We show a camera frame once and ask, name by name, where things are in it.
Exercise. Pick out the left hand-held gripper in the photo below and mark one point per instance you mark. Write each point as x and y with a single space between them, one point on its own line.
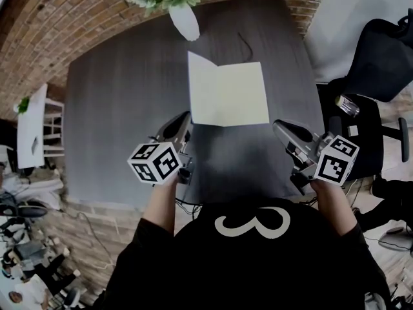
155 163

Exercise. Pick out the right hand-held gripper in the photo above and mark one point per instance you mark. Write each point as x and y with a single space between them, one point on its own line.
335 163

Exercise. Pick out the white notebook with blue cover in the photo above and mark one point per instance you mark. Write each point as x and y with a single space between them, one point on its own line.
229 92

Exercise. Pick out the person's left forearm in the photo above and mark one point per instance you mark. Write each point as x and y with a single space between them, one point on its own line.
161 205

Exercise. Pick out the person's right forearm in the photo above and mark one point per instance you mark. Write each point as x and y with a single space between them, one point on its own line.
335 208

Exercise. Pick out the small white box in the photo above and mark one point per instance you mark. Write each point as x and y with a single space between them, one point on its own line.
353 130

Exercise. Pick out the clear plastic bottle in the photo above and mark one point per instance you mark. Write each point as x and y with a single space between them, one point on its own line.
348 106

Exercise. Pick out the white ceramic vase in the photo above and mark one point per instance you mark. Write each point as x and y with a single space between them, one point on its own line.
185 21

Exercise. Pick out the black mesh office chair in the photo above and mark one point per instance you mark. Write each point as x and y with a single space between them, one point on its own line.
374 60

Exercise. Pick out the white slatted chair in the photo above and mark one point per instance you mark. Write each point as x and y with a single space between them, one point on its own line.
55 128

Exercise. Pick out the black bag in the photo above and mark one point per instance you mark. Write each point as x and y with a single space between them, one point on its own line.
393 199

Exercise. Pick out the person's black printed shirt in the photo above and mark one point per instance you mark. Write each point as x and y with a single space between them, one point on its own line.
245 263

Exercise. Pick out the small green potted plant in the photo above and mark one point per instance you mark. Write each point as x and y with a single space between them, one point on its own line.
23 105

